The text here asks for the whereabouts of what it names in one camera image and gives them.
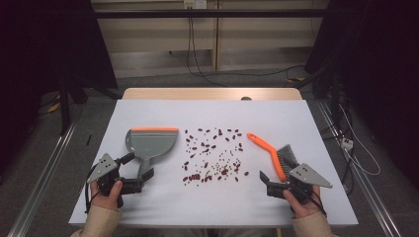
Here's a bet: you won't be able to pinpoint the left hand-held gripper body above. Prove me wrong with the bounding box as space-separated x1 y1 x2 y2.
86 152 146 209

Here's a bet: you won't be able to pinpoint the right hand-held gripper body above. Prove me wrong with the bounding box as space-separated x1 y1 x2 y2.
266 163 334 205

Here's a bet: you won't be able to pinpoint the grey dustpan with orange lip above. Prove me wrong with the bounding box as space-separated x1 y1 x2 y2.
125 126 180 181

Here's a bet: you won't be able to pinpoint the orange brush with grey bristles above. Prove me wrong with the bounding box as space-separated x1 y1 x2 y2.
246 131 300 183

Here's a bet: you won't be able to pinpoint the red beans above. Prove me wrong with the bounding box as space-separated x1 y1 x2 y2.
181 127 250 188

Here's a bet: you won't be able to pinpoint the person's right hand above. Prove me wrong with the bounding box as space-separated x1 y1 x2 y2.
282 185 322 220

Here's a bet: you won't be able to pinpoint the person's left hand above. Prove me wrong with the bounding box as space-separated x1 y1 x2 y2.
90 180 124 211

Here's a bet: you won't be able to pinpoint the white power adapter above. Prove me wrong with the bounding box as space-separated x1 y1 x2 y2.
340 137 355 151

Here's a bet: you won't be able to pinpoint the white board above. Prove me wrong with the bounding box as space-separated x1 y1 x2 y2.
68 99 360 228

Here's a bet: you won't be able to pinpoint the black metal stand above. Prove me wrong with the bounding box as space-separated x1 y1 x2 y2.
58 73 88 136

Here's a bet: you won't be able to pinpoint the wooden table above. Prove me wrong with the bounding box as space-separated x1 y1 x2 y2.
122 87 303 102

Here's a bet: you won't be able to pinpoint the black curtain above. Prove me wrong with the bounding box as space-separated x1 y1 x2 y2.
304 0 419 182
0 0 119 172

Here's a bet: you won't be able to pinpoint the black horizontal bar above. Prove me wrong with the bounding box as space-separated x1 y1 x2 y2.
93 9 330 19

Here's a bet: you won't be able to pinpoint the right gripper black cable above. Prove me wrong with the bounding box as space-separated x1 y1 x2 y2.
307 191 328 218

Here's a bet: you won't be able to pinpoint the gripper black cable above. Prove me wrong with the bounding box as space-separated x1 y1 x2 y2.
84 169 101 215
307 191 328 218

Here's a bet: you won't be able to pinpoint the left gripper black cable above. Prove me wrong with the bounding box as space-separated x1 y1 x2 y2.
84 169 101 215

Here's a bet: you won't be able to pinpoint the aluminium floor rail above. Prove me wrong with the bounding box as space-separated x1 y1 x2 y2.
315 100 402 237
7 120 79 237

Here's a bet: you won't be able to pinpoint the white cable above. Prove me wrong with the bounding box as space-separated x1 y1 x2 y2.
338 104 381 177

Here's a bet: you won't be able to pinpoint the black hanging cable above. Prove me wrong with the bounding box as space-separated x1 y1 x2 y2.
186 16 228 88

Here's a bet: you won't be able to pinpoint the white wall outlet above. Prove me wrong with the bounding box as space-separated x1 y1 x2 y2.
183 0 208 10

